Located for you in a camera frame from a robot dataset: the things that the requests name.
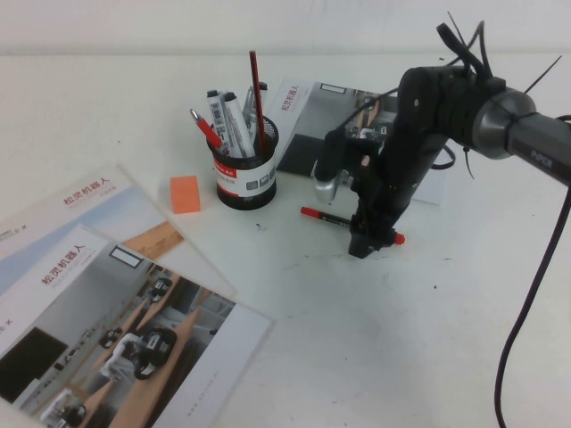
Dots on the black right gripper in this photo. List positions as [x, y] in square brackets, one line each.
[397, 178]

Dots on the black marker with red caps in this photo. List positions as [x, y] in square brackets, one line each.
[328, 217]

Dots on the black mesh pen holder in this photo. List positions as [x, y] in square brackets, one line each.
[247, 187]

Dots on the red ballpoint pen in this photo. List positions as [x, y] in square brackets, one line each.
[207, 129]

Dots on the black zip tie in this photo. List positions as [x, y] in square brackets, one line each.
[457, 29]
[545, 73]
[468, 162]

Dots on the brochure with office photo cover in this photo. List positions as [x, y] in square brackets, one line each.
[308, 116]
[147, 339]

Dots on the white marker with grey cap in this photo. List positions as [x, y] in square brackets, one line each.
[262, 96]
[236, 122]
[218, 118]

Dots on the red pencil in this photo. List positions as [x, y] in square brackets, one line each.
[257, 98]

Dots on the orange rectangular block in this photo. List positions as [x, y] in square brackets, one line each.
[185, 195]

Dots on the brochure with sky-blue cover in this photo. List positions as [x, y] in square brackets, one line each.
[89, 196]

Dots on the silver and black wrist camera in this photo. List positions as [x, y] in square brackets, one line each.
[329, 178]

